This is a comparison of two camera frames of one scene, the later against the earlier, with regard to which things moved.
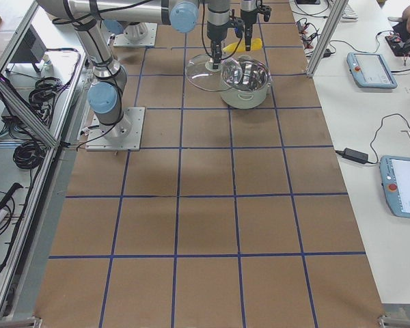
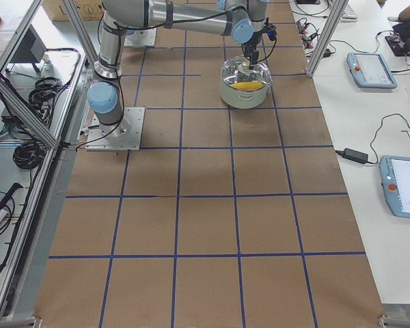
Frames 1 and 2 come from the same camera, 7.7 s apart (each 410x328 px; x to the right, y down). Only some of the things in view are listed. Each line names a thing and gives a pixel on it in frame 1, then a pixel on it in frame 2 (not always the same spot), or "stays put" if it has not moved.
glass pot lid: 200,72 → 236,73
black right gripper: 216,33 → 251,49
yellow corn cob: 256,44 → 248,86
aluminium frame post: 335,18 stays put
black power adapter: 354,155 stays put
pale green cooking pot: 252,91 stays put
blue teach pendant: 370,70 stays put
